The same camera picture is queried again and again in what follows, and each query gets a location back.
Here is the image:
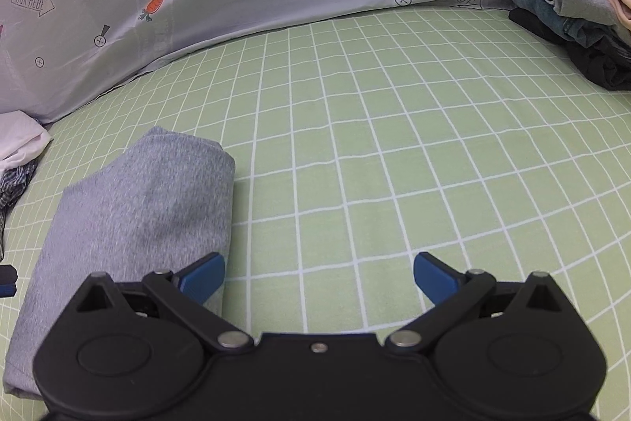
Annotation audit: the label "grey sweatpants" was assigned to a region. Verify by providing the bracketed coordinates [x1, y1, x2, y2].
[2, 127, 235, 399]

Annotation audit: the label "blue plaid shirt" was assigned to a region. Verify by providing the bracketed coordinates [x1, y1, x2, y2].
[0, 159, 39, 256]

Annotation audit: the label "white denim jacket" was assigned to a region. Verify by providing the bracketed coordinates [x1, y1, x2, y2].
[0, 111, 51, 173]

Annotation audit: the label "green checked bed sheet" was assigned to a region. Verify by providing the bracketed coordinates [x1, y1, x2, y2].
[6, 7, 630, 420]

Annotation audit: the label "folded black garment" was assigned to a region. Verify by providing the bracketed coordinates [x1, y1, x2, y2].
[508, 7, 630, 91]

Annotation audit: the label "folded blue jeans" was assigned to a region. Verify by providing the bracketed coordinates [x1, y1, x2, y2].
[509, 0, 630, 53]

